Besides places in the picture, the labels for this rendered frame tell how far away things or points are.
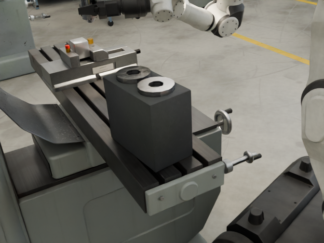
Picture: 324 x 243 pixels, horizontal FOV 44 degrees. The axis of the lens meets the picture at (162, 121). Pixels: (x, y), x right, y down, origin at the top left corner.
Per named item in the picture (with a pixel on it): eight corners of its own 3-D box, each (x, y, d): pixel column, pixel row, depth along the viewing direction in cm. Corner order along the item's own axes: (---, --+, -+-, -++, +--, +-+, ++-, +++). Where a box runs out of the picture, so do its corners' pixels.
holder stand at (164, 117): (145, 123, 119) (140, 60, 109) (193, 155, 103) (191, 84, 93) (111, 137, 113) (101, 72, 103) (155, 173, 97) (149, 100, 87)
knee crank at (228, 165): (255, 154, 179) (256, 143, 176) (264, 160, 174) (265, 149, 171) (216, 170, 170) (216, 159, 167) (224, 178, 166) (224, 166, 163)
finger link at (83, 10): (77, 6, 122) (97, 3, 123) (79, 16, 124) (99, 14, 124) (76, 6, 121) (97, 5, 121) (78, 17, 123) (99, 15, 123)
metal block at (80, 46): (84, 52, 153) (82, 36, 150) (90, 56, 148) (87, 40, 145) (71, 55, 150) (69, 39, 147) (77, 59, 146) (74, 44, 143)
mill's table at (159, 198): (76, 54, 200) (74, 38, 196) (227, 184, 104) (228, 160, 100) (30, 64, 190) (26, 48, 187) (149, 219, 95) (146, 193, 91)
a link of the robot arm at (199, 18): (172, 13, 138) (210, 30, 150) (185, 28, 131) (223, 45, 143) (189, -14, 133) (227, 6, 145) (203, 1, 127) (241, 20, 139)
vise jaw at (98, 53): (96, 49, 158) (95, 40, 156) (109, 58, 149) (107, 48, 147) (82, 53, 156) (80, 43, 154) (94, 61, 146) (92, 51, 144)
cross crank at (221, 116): (222, 125, 185) (222, 102, 179) (238, 136, 176) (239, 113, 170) (194, 135, 179) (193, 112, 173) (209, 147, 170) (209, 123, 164)
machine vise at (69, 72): (124, 58, 167) (121, 33, 162) (140, 69, 156) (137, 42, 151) (42, 79, 153) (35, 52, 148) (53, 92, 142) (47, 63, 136)
